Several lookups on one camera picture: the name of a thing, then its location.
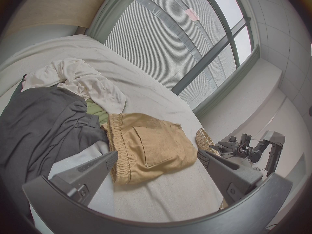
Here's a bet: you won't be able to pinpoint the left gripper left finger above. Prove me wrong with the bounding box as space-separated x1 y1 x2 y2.
50 151 119 205

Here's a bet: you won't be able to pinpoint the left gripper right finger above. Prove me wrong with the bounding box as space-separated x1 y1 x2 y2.
197 149 264 206

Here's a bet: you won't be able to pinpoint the tan shorts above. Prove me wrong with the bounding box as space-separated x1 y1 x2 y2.
101 113 197 185

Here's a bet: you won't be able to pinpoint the round woven basket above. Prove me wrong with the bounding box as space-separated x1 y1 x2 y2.
196 128 220 157

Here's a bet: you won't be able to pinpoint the pale grey garment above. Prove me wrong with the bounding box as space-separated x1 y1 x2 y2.
29 139 118 219

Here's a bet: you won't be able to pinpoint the green garment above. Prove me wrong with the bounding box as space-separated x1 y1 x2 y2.
13 74 127 126

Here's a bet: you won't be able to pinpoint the black garment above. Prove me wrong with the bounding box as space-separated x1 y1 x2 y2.
0 87 109 204

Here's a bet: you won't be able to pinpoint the white garment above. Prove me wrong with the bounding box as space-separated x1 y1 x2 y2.
21 59 127 114

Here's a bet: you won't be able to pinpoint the window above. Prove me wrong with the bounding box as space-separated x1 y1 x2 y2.
104 0 255 111

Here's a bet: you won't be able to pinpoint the grey-green curtain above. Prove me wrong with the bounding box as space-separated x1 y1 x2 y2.
87 0 152 46

